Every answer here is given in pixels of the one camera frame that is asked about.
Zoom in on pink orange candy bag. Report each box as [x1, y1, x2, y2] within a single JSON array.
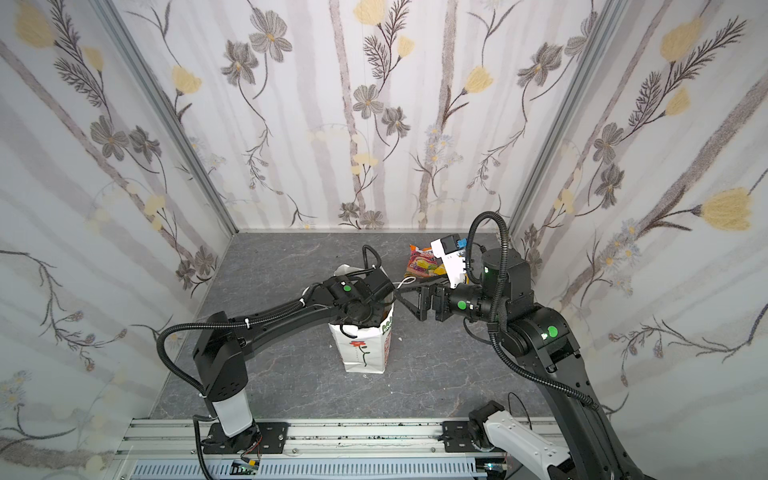
[[405, 245, 446, 278]]

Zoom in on white floral paper bag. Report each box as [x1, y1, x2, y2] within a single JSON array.
[[328, 264, 399, 374]]

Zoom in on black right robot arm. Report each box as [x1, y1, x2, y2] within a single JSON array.
[[395, 211, 646, 479]]

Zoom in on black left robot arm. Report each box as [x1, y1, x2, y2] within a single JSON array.
[[156, 245, 395, 439]]

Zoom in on small green circuit board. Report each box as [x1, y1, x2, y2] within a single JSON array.
[[230, 459, 260, 475]]

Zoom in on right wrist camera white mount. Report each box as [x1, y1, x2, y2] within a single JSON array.
[[431, 234, 470, 288]]

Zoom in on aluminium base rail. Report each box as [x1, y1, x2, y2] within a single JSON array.
[[115, 418, 481, 460]]

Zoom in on white slotted cable duct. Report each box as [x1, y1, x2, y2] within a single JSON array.
[[128, 458, 488, 480]]

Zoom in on right aluminium corner post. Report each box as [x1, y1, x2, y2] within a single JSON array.
[[508, 0, 629, 232]]

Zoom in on aluminium corner post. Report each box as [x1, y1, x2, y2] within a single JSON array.
[[89, 0, 239, 236], [508, 0, 629, 232]]

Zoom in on left aluminium corner post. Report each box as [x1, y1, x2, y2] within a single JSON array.
[[89, 0, 239, 236]]

